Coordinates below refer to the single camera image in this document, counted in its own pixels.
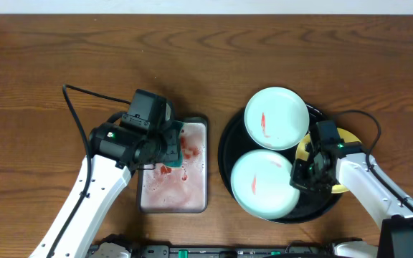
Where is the rectangular soapy water tray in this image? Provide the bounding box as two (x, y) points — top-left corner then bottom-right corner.
(138, 117), (208, 214)

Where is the mint plate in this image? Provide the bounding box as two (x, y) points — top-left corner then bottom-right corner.
(244, 87), (310, 151)
(230, 149), (300, 220)

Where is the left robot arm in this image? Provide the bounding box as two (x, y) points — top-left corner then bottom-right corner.
(32, 121), (184, 257)

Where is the yellow plate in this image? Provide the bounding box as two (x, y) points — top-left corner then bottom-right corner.
(295, 128), (360, 194)

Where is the mint plate rear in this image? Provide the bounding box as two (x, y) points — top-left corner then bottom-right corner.
(244, 87), (310, 151)

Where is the right camera cable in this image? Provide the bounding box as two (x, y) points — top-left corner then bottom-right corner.
(330, 109), (413, 244)

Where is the left camera cable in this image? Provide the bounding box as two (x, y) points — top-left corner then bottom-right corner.
(44, 84), (132, 258)

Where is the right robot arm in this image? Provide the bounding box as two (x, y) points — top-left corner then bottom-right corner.
(290, 140), (413, 257)

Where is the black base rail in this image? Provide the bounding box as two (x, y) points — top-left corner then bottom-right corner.
(87, 244), (336, 258)

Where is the mint plate front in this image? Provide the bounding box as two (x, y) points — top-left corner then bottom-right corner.
(230, 149), (300, 220)

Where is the camera cable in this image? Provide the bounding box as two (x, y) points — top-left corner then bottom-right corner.
(44, 84), (132, 258)
(330, 109), (413, 244)

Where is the green yellow sponge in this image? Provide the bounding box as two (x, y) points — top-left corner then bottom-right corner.
(163, 120), (184, 168)

